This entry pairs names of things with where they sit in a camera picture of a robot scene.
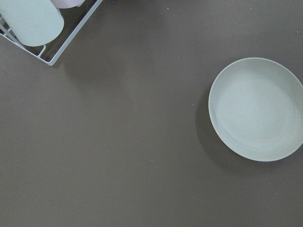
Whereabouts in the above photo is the pale green shallow bowl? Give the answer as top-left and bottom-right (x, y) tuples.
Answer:
(208, 57), (303, 162)

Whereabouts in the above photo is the pale pink cup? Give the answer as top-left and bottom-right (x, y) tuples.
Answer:
(51, 0), (85, 9)

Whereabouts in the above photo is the pale green cup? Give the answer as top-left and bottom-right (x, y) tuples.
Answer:
(0, 0), (64, 46)

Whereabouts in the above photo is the white wire dish rack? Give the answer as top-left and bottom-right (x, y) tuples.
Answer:
(0, 0), (101, 66)

